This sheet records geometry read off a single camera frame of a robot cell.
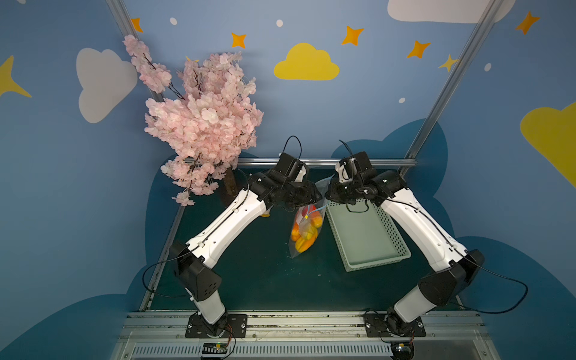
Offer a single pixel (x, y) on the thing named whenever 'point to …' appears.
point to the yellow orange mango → (307, 240)
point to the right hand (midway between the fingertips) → (327, 192)
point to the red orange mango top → (310, 211)
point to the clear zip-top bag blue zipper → (309, 221)
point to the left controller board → (214, 348)
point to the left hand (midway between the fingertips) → (318, 195)
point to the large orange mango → (295, 232)
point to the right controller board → (402, 350)
